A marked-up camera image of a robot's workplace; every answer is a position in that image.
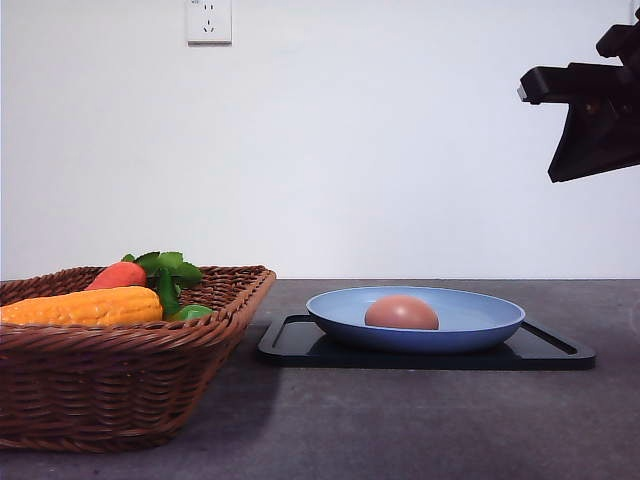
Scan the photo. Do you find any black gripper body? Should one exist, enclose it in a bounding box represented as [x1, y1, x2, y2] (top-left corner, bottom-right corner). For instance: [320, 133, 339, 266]
[517, 6, 640, 108]

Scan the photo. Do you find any black gripper finger at plate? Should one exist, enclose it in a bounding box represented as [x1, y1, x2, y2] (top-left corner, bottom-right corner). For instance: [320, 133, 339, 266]
[548, 97, 640, 183]

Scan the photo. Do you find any blue plate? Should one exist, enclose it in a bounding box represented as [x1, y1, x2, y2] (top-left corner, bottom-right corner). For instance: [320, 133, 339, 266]
[306, 286, 526, 356]

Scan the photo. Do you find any brown egg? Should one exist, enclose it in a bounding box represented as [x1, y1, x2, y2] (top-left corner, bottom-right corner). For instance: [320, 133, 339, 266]
[364, 294, 440, 330]

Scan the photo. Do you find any brown wicker basket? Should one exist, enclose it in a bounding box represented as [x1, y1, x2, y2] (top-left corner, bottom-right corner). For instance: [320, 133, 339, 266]
[0, 266, 277, 453]

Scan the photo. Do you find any black tray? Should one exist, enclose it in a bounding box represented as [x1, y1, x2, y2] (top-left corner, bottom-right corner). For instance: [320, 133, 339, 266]
[257, 315, 596, 370]

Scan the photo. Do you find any green toy vegetable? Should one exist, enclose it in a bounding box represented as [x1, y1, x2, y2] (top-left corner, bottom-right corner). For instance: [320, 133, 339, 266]
[170, 304, 214, 321]

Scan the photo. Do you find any orange toy carrot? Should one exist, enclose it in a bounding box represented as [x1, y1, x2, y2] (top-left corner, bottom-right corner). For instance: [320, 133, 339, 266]
[85, 261, 146, 290]

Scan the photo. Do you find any yellow toy corn cob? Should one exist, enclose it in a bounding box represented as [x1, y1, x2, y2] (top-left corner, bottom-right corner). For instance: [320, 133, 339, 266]
[0, 286, 163, 326]

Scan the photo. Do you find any white wall socket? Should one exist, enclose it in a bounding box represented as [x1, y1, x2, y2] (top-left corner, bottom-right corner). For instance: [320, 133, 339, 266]
[184, 0, 233, 48]

